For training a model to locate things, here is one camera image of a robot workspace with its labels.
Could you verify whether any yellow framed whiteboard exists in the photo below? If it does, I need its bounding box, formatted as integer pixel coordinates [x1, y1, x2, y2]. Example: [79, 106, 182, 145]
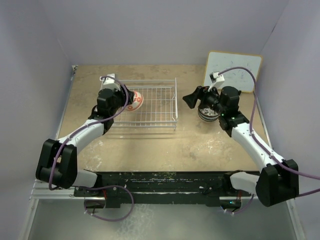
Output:
[202, 51, 263, 93]

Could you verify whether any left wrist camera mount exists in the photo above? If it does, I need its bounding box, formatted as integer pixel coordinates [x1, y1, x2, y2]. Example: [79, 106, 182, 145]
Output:
[99, 73, 120, 91]

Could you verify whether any purple cable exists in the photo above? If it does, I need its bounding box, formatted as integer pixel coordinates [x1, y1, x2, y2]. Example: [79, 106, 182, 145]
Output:
[48, 75, 136, 222]
[219, 66, 320, 217]

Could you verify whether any red flower pattern bowl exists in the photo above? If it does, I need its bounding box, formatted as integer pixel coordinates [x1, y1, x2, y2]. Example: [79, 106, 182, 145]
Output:
[125, 91, 144, 112]

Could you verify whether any white wire dish rack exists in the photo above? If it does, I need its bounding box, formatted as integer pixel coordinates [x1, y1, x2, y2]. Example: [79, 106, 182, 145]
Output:
[113, 78, 178, 129]

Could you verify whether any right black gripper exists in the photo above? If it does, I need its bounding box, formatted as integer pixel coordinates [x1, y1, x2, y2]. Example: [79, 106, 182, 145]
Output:
[182, 83, 226, 116]

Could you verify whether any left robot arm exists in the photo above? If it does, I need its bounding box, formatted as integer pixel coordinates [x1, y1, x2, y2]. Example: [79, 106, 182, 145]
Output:
[35, 86, 136, 196]

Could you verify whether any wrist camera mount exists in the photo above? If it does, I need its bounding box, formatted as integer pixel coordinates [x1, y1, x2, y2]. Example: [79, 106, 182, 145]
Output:
[99, 73, 120, 91]
[208, 72, 225, 92]

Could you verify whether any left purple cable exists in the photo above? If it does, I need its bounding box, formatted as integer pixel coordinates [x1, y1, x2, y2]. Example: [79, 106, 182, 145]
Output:
[48, 75, 136, 222]

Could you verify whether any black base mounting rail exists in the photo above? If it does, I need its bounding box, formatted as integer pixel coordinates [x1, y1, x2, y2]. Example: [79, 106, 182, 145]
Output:
[74, 171, 250, 211]

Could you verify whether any aluminium extrusion frame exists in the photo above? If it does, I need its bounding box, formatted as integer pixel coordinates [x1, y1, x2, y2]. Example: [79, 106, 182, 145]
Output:
[28, 178, 76, 200]

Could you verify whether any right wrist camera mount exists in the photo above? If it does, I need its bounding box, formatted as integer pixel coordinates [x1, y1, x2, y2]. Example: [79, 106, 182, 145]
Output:
[208, 72, 225, 92]

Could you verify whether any pink floral bowl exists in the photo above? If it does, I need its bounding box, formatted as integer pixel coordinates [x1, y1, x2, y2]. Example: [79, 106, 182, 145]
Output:
[197, 107, 219, 123]

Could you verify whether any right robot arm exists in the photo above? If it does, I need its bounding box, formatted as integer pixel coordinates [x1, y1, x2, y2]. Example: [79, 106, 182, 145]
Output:
[182, 86, 299, 207]

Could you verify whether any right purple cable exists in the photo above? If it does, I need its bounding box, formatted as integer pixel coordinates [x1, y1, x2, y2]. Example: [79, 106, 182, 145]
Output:
[219, 66, 320, 217]

